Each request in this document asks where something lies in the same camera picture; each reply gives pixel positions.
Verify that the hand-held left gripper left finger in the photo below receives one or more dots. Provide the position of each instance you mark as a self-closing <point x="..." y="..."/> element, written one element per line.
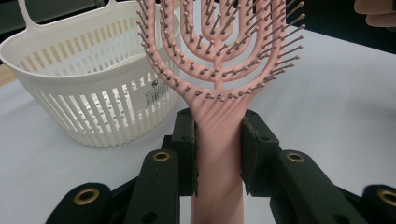
<point x="155" y="186"/>

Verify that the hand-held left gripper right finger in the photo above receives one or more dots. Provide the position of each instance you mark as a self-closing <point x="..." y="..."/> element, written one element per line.
<point x="299" y="186"/>

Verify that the pink hairbrush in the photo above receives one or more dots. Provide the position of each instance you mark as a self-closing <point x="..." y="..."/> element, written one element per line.
<point x="219" y="137"/>

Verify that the white plastic slotted basket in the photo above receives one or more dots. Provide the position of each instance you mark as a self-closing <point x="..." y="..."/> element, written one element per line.
<point x="93" y="105"/>

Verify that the beige wooden table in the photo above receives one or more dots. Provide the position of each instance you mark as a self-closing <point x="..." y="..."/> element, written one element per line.
<point x="7" y="75"/>

